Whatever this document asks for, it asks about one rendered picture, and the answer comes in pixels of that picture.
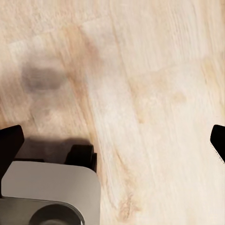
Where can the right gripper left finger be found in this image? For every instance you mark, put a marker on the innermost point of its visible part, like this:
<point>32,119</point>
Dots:
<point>11,140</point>

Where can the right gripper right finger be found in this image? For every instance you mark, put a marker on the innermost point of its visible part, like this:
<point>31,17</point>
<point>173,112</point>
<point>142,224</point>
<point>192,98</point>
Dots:
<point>217,139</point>

